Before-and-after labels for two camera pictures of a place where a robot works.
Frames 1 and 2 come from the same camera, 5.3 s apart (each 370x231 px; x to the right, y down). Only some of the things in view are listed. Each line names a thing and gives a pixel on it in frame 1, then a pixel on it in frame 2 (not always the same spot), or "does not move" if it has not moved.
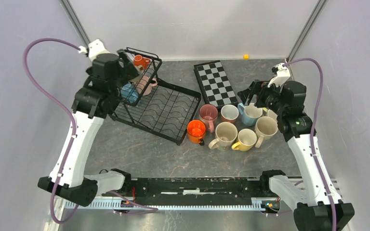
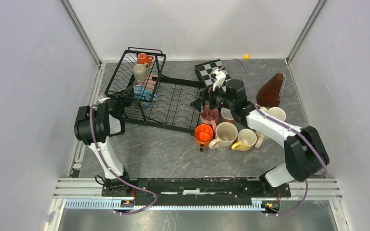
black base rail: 194,189 does not move
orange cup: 196,132 to 203,135
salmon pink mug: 229,113 does not move
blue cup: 129,92 to 143,96
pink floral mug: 208,113 does not move
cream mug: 226,134 does not move
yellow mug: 271,114 does not move
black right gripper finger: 246,95 to 197,104
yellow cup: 247,138 does not move
